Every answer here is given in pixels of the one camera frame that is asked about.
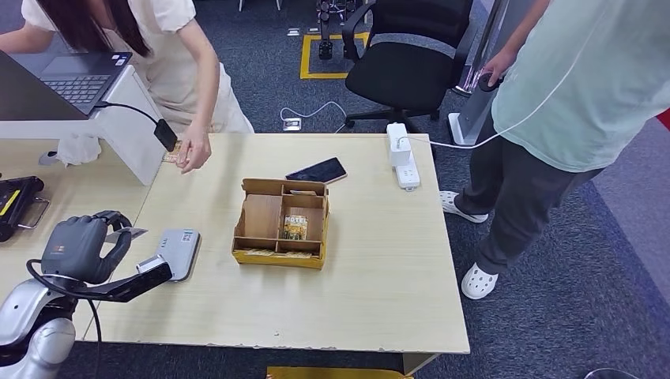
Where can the person's left hand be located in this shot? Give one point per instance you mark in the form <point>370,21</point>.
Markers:
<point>196,151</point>

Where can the person's right hand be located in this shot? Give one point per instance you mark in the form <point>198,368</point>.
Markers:
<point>497,65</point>

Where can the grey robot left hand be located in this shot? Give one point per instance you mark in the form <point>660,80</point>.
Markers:
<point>78,248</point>

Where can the hotel key card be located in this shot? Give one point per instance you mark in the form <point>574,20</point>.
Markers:
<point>171,154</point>

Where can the white ID card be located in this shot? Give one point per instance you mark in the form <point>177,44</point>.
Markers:
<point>133,232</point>

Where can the hotel key card autumn trees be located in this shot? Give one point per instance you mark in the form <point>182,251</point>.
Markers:
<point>295,227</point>

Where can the person's left forearm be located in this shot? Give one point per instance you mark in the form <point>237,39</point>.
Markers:
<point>205,94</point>

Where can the person's right forearm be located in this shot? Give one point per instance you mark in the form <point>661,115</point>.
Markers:
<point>15,42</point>
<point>526,26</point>

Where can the person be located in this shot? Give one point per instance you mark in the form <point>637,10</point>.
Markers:
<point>576,94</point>
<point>173,68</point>

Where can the grey card reader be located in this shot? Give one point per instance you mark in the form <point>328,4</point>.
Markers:
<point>183,251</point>

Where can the black power adapter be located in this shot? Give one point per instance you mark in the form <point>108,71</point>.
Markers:
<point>165,135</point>

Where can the silver floor stand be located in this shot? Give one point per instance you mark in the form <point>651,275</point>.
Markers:
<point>473,115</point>

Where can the white laptop riser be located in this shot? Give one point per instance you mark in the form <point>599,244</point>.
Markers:
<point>125,131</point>

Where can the black device with yellow label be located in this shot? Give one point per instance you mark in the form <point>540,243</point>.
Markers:
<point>21,193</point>

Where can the wooden compartment box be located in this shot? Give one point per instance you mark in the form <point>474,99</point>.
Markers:
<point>261,214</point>

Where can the black office chair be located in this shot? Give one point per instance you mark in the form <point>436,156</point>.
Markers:
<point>403,73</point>

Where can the grey desk grommet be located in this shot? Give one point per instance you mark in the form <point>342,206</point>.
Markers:
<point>47,158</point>

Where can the metal floor socket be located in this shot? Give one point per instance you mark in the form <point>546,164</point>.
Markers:
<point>292,125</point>

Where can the white crumpled tissue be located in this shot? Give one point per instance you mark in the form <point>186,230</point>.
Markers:
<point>78,149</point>

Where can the black smartphone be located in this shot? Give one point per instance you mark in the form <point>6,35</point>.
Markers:
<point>316,171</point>

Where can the white charger plug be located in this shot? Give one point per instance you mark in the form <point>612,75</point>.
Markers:
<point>400,151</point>

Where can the dark grey laptop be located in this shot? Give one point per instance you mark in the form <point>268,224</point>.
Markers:
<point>78,83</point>

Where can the white power strip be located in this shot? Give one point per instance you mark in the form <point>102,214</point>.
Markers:
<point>407,175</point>

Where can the yellow floor tape square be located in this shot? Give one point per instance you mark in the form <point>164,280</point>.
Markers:
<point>304,57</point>

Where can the white clog shoe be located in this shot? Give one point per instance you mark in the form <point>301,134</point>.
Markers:
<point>479,282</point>
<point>463,208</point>

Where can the black equipment base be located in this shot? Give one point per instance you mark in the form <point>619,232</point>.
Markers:
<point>325,49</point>

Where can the red object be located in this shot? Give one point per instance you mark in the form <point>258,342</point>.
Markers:
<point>665,119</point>

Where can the yellow board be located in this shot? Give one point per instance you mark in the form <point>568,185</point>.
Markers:
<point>335,373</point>

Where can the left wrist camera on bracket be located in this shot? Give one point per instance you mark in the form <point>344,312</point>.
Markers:
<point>152,277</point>

